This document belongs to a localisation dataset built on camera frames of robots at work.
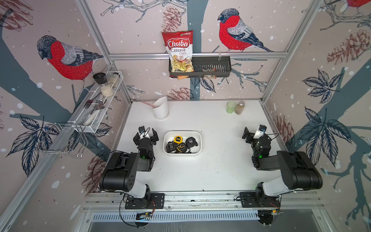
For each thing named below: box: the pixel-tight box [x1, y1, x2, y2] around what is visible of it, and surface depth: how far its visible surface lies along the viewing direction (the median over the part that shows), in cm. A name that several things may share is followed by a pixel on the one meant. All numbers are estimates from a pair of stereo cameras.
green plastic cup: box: [226, 100, 237, 114], surface depth 113 cm
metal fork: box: [83, 91, 102, 110], surface depth 71 cm
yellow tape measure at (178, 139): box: [173, 135, 184, 144], surface depth 97 cm
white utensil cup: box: [152, 96, 169, 120], surface depth 108 cm
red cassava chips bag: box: [161, 30, 195, 81], surface depth 85 cm
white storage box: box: [162, 130, 203, 157], surface depth 96 cm
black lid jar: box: [92, 72, 115, 98], surface depth 77 cm
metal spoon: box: [88, 102, 106, 116], surface depth 72 cm
